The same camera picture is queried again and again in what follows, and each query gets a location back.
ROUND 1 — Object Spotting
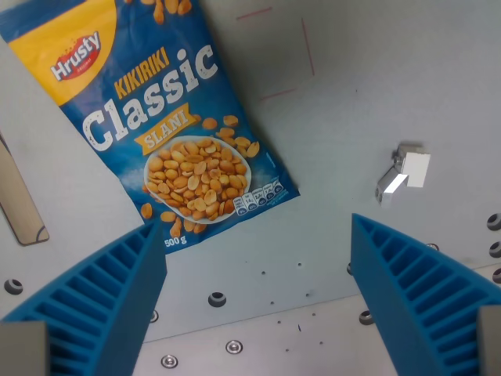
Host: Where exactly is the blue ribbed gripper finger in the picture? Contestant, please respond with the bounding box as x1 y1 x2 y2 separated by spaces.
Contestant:
350 212 501 376
0 220 168 376

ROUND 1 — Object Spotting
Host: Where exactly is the wooden board with rounded corner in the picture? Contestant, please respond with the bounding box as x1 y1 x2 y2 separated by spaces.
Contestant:
0 131 51 248

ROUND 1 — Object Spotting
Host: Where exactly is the white sheet panel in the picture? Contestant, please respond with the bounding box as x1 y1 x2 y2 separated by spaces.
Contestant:
0 38 149 309

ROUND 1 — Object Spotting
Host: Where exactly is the blue Hrusty peanut bag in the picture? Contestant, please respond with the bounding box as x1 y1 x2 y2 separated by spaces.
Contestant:
0 0 301 255

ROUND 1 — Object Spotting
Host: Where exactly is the silver metal bracket block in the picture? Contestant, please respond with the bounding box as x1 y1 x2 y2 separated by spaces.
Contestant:
376 141 431 207

